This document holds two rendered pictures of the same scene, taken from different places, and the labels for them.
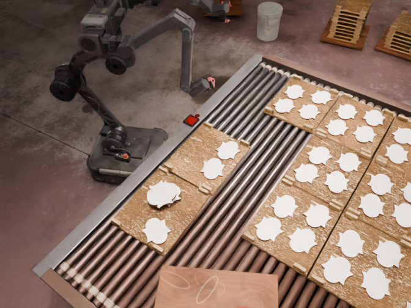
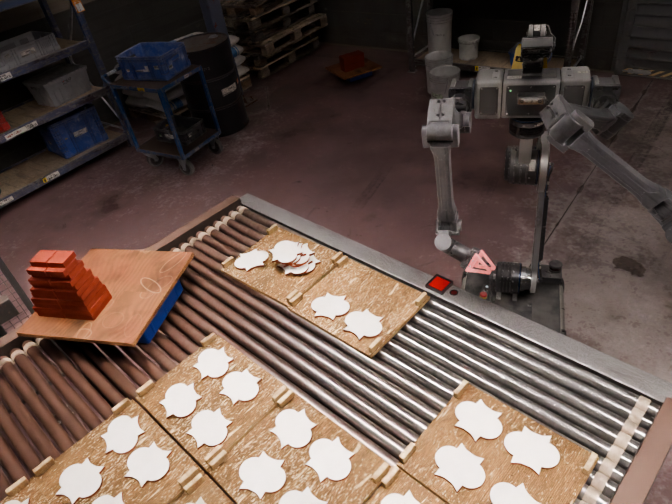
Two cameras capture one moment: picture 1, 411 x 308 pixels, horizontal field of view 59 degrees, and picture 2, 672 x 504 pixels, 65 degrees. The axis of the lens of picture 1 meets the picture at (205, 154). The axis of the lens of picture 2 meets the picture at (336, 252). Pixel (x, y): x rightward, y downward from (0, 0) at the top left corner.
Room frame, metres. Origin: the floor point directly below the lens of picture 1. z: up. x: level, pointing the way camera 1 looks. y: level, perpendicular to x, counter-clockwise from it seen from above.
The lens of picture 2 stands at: (1.57, -1.44, 2.33)
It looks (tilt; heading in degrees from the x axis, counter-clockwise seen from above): 38 degrees down; 101
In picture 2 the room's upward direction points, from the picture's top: 10 degrees counter-clockwise
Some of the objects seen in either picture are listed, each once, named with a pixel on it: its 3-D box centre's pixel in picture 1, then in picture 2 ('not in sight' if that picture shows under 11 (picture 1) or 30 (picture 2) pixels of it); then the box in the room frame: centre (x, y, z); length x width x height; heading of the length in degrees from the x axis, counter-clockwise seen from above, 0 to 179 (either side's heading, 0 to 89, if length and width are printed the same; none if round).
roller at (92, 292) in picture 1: (211, 159); (357, 312); (1.33, -0.03, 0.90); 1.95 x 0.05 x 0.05; 142
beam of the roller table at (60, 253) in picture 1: (175, 142); (402, 275); (1.50, 0.18, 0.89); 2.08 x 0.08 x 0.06; 142
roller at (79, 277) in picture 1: (197, 152); (374, 297); (1.40, 0.05, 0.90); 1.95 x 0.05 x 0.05; 142
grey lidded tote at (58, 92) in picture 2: not in sight; (60, 85); (-1.75, 3.31, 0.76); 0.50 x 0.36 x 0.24; 64
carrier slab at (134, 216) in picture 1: (161, 208); (282, 263); (1.00, 0.24, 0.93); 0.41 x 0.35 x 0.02; 145
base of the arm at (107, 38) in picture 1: (110, 42); (459, 106); (1.75, 0.49, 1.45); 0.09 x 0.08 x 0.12; 168
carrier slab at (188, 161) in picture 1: (207, 156); (358, 303); (1.34, -0.01, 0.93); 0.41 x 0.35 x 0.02; 143
